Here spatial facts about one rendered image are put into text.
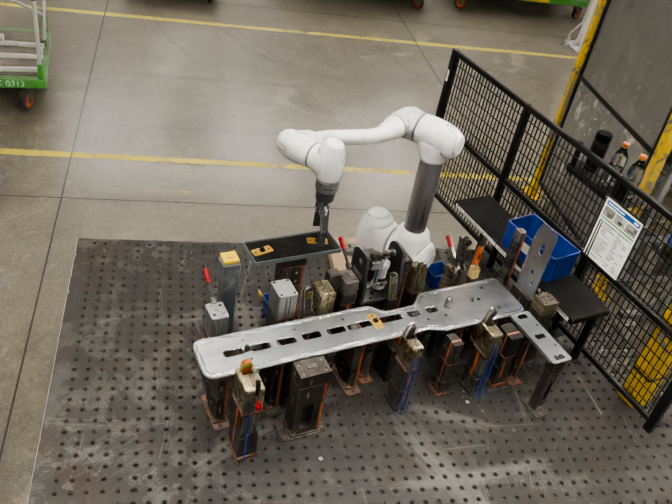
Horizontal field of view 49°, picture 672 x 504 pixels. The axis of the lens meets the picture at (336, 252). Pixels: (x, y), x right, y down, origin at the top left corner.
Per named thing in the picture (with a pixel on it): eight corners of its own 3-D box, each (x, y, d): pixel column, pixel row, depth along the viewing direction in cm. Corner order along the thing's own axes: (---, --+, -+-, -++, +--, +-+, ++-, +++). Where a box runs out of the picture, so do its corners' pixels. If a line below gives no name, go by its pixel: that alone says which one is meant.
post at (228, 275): (216, 351, 300) (223, 268, 273) (210, 338, 305) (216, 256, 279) (234, 347, 303) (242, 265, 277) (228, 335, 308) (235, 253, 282)
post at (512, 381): (510, 386, 310) (531, 338, 293) (495, 368, 317) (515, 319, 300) (522, 383, 313) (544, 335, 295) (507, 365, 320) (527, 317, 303)
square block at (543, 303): (519, 367, 320) (545, 306, 299) (508, 354, 326) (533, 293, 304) (533, 363, 324) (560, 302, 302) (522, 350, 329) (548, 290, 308)
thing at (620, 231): (615, 284, 304) (646, 224, 286) (580, 251, 320) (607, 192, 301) (619, 283, 305) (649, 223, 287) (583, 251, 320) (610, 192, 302)
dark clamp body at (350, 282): (329, 357, 307) (344, 288, 285) (316, 336, 316) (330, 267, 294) (352, 352, 312) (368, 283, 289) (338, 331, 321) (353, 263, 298)
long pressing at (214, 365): (208, 387, 246) (208, 384, 245) (189, 341, 262) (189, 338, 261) (527, 312, 305) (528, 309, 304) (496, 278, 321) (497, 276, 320)
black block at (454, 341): (436, 401, 297) (454, 350, 279) (423, 382, 304) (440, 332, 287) (452, 397, 300) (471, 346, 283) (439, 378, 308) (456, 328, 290)
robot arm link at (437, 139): (397, 246, 358) (436, 266, 350) (379, 261, 347) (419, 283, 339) (431, 106, 310) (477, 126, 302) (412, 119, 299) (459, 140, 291)
